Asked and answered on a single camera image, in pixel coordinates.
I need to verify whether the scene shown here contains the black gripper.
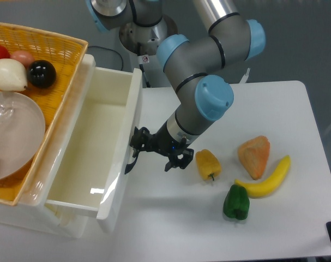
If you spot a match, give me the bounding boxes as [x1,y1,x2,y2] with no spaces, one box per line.
[129,124,194,171]

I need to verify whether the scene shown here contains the white drawer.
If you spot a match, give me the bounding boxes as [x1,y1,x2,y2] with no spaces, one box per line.
[45,66,143,234]

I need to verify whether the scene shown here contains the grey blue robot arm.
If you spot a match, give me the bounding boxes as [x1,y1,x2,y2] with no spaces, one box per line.
[86,1,266,170]

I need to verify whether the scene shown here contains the white drawer cabinet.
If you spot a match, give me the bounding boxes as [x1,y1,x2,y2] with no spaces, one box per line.
[0,55,95,238]

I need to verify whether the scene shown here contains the yellow toy bell pepper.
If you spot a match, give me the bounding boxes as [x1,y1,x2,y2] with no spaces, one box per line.
[195,149,222,181]

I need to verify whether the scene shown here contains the orange toy fruit slice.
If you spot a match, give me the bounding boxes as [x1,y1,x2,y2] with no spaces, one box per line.
[237,135,270,180]

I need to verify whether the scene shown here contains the green toy bell pepper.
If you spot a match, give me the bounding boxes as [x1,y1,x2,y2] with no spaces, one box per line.
[223,184,250,221]

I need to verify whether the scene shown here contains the yellow toy banana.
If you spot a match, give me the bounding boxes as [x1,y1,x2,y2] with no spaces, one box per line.
[234,155,291,198]

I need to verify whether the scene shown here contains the yellow woven basket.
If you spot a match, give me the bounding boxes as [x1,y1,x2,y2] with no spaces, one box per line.
[0,22,88,206]

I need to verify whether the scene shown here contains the black toy ball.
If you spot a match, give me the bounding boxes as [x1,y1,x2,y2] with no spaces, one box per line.
[27,60,57,88]

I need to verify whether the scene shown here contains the pink toy fruit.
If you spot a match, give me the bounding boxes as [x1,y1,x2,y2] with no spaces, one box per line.
[10,50,35,68]

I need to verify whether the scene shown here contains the clear plastic wrap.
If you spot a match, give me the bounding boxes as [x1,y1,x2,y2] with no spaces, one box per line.
[0,91,14,129]

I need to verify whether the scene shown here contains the white toy onion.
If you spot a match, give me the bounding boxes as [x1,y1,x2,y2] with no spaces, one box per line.
[0,58,28,92]

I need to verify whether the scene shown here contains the black cable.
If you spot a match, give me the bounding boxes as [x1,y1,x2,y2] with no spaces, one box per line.
[87,45,124,72]

